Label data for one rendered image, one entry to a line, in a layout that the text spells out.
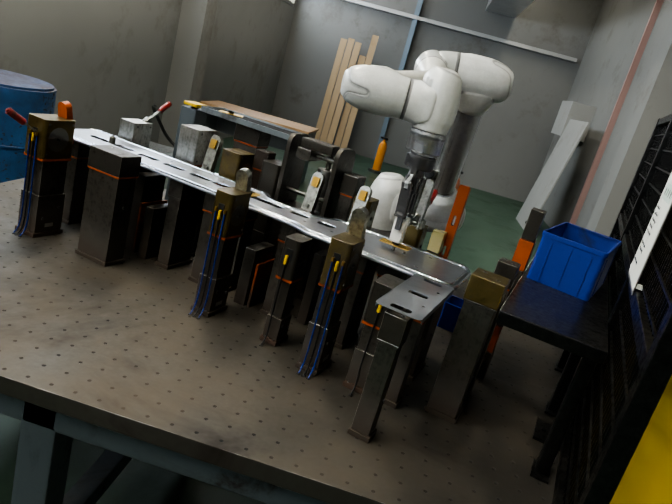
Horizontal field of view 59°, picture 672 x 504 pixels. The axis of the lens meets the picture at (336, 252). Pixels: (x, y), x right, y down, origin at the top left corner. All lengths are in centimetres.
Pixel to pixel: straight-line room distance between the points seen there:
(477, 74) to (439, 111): 56
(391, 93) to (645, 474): 94
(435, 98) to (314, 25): 1001
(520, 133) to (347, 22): 366
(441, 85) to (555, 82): 993
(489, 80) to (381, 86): 63
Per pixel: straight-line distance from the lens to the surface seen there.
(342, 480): 119
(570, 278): 161
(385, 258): 149
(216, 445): 119
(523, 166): 1139
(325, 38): 1139
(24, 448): 144
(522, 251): 165
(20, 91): 350
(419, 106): 148
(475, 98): 206
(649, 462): 107
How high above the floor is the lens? 141
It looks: 17 degrees down
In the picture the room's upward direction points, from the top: 16 degrees clockwise
